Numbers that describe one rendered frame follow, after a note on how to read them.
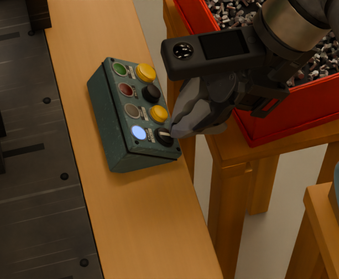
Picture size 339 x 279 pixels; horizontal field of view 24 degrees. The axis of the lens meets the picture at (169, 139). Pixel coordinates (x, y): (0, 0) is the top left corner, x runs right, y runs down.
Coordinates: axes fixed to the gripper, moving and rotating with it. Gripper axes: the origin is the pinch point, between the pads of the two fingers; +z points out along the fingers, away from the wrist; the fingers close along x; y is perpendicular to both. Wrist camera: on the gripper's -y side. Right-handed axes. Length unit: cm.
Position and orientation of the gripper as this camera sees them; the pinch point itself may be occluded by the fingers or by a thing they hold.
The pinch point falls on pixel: (172, 128)
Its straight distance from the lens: 102.7
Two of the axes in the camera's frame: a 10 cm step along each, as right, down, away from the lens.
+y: 7.9, 1.3, 6.0
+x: -2.6, -8.1, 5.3
